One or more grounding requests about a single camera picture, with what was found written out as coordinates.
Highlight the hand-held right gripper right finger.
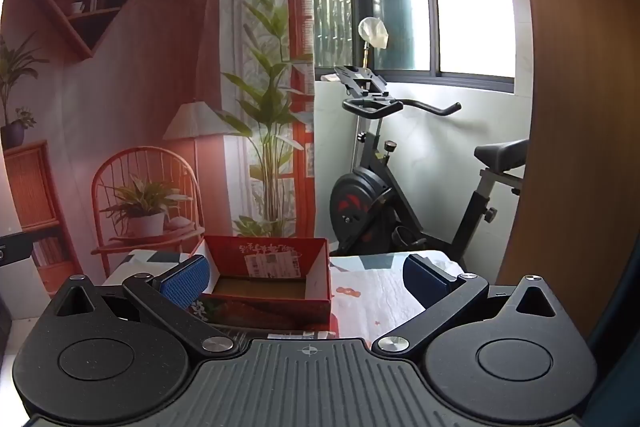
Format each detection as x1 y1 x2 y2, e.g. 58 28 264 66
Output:
372 253 558 354

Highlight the black exercise bike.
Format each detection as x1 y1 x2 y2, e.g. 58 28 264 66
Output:
327 66 531 268

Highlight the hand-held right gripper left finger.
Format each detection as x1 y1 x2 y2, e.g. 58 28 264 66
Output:
54 254 236 356

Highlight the brown wooden panel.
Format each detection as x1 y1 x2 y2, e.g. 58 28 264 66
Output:
495 0 640 338

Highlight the white bag covered stand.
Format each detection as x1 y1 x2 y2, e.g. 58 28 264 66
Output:
357 16 391 70

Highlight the red strawberry print cardboard box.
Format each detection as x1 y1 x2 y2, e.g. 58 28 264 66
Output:
192 235 333 330

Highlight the printed room scene backdrop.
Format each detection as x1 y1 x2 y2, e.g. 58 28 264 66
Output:
0 0 317 298

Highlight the dark-framed window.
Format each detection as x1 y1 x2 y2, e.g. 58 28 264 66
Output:
260 0 518 95

